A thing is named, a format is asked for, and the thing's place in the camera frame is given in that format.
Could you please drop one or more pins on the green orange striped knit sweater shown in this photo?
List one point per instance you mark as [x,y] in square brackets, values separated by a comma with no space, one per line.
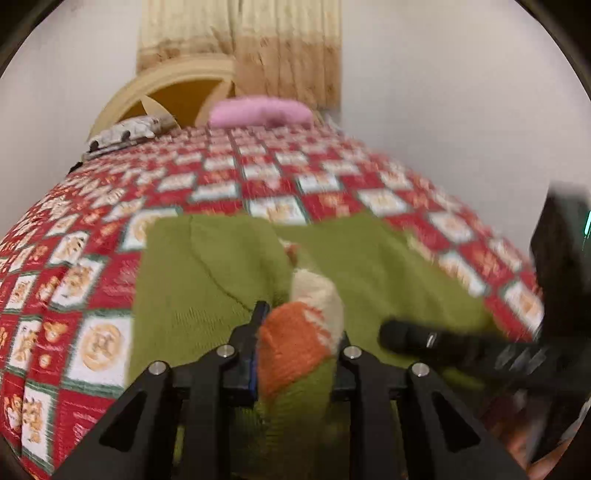
[200,276]

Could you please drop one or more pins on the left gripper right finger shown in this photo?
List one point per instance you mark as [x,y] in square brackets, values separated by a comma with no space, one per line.
[408,424]

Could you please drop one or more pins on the person's right hand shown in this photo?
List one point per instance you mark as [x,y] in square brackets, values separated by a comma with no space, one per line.
[518,423]

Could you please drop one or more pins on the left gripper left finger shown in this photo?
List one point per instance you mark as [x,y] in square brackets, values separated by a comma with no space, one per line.
[174,422]

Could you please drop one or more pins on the pink pillow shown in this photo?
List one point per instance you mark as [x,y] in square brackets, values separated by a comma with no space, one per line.
[263,111]

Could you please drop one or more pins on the cream wooden headboard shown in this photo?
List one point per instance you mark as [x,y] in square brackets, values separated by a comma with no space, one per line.
[186,88]

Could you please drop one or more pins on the white patterned pillow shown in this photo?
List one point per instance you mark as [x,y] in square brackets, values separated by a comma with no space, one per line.
[132,129]

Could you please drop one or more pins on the beige window curtain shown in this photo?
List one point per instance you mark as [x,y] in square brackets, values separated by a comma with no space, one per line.
[282,48]

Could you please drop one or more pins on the red patchwork bear bedspread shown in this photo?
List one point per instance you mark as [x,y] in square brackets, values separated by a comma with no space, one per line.
[69,266]

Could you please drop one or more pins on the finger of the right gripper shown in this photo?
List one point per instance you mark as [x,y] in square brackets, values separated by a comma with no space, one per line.
[462,351]

